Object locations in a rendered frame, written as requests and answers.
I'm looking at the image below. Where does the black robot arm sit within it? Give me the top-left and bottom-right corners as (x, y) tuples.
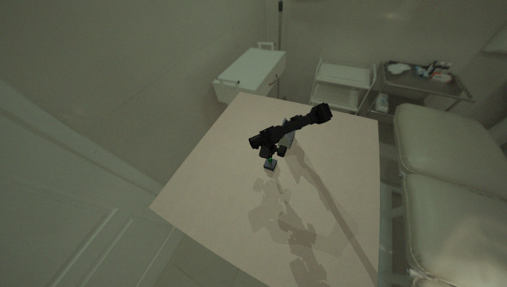
(249, 103), (332, 159)

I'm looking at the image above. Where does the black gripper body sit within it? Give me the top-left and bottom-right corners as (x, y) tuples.
(271, 144), (287, 157)

